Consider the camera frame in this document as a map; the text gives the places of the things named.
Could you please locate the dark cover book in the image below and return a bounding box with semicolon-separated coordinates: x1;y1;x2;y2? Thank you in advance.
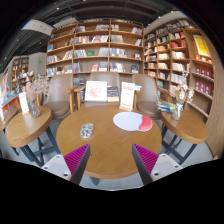
106;85;120;103

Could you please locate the small white table sign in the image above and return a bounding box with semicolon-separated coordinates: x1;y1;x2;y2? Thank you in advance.
18;91;31;115

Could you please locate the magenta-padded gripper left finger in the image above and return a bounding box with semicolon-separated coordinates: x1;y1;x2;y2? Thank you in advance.
41;143;92;186

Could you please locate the white framed pink floral picture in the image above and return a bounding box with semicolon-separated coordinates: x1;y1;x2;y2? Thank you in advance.
84;80;108;103

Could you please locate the glass vase with pink flowers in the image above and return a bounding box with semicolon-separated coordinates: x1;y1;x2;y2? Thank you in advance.
23;74;51;119

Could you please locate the white mouse pad, red wrist rest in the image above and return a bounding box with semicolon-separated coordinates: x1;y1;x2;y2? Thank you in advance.
112;111;154;133

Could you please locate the orange book display table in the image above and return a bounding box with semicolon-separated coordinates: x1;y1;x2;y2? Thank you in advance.
0;71;23;113

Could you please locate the glass vase with white flowers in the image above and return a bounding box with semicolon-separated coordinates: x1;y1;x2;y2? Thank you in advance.
168;71;195;122

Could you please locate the distant wooden bookshelf unit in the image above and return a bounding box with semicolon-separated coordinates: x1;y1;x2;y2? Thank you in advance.
10;55;30;91

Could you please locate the round wooden side table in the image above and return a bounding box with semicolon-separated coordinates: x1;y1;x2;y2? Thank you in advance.
0;108;19;132
160;108;209;166
4;105;62;168

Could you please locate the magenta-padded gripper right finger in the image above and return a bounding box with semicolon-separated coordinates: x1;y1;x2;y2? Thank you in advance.
131;143;184;186

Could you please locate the transparent computer mouse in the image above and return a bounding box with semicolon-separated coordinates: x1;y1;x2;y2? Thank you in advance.
79;123;95;139

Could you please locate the wide wooden bookshelf unit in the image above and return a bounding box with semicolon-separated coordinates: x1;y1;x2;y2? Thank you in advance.
45;18;145;78

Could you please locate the white sign on wooden base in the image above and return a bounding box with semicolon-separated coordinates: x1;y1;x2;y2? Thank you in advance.
119;81;136;112

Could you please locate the stack of colourful books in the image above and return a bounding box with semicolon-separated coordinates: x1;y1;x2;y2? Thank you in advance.
155;99;176;113

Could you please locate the white hanging ceiling sign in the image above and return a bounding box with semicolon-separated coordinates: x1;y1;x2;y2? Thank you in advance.
20;18;54;37

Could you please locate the curved wooden bookshelf unit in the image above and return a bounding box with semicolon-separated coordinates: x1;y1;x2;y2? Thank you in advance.
143;18;224;158

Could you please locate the beige armchair with wooden arms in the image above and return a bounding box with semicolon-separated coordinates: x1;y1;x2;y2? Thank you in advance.
43;73;78;120
132;73;169;120
73;71;143;111

